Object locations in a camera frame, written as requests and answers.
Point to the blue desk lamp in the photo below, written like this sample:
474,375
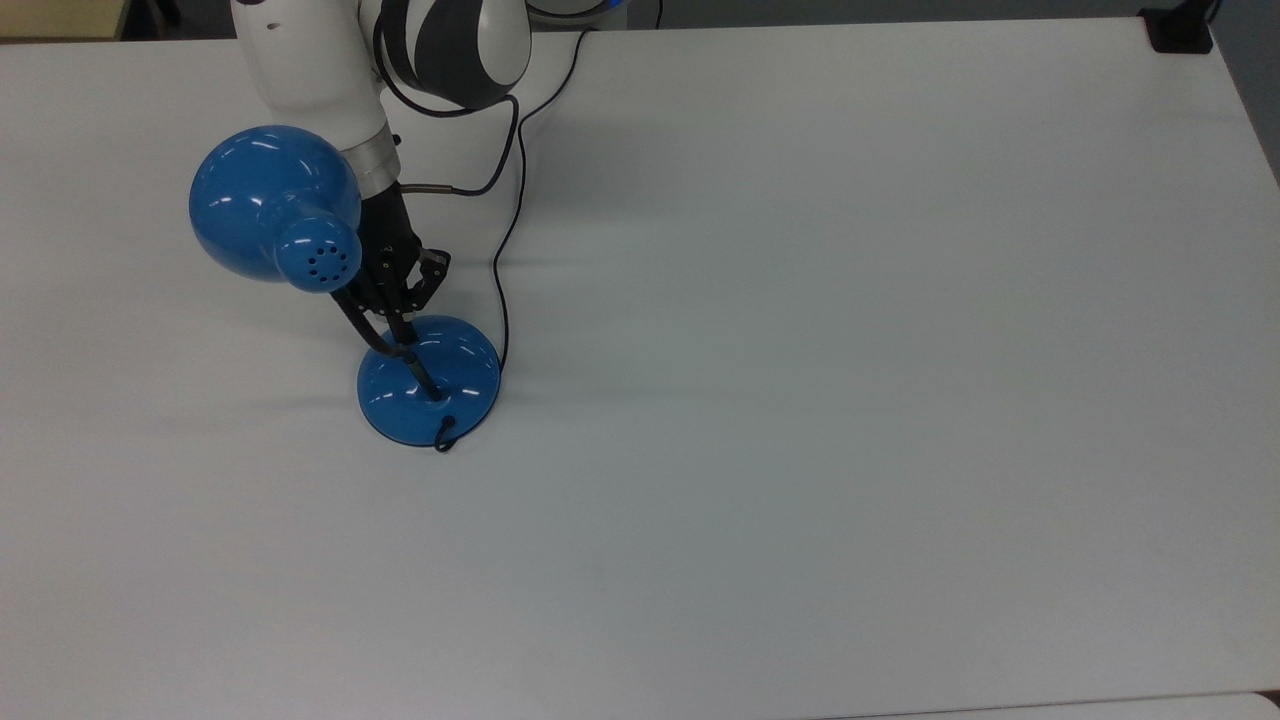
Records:
260,200

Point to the beige wooden surface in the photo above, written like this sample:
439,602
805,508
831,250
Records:
60,18

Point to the black clamp at table edge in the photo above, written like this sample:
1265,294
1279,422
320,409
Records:
1180,28

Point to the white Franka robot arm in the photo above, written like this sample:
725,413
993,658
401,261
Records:
310,70

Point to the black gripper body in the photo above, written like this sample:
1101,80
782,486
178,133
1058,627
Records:
388,230

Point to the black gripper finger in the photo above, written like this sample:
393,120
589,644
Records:
377,298
432,270

